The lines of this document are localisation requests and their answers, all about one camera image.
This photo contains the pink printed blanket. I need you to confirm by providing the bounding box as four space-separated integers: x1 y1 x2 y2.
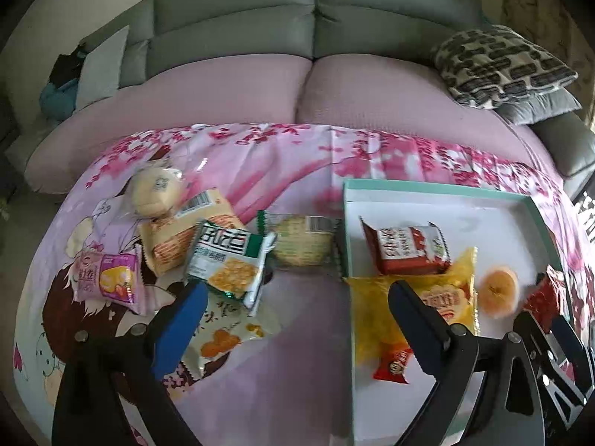
14 123 595 446

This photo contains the teal cloth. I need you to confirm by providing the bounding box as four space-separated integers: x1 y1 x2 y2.
39 79 80 119

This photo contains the small red snack packet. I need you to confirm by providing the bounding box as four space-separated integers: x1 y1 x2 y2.
523 265 573 323

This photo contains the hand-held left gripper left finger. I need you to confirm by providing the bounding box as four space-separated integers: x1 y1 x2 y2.
51 281 208 446

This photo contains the black patterned pillow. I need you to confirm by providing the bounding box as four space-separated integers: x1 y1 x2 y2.
430 25 579 111

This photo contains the red white snack packet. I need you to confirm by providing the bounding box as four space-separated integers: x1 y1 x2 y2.
359 216 451 276

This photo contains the green-edged biscuit packet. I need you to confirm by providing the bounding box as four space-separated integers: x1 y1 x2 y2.
257 210 347 282

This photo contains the bun in clear packet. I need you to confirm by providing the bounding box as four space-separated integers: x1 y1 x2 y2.
93 155 210 219

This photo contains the cream orange snack packet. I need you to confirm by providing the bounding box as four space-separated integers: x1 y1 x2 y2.
139 187 242 277

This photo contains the white green snack packet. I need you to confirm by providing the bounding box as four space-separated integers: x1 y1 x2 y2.
186 220 278 317

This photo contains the grey sofa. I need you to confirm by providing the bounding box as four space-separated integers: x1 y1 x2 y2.
9 0 595 182

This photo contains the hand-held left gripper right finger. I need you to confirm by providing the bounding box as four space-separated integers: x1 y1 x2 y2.
388 280 544 446

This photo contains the light grey pillow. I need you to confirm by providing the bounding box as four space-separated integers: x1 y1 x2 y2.
74 25 131 112

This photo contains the teal cardboard box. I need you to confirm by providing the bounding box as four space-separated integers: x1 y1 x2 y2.
341 177 575 446

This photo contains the pink quilted seat cushion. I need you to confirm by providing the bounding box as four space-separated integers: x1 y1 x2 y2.
297 53 572 182
25 53 312 196

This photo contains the black white patterned cloth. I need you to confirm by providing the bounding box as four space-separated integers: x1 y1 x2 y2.
575 180 595 243

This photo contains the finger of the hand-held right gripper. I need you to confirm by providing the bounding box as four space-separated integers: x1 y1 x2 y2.
512 309 575 358

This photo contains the pink snack packet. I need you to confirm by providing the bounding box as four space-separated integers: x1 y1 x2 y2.
70 246 144 314

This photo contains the dark bag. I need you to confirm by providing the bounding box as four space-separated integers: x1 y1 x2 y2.
49 44 87 89

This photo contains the white orange-print snack packet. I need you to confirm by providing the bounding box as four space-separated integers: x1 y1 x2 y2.
160 295 282 388

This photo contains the yellow snack packet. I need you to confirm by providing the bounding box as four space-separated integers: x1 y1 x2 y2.
346 247 479 384

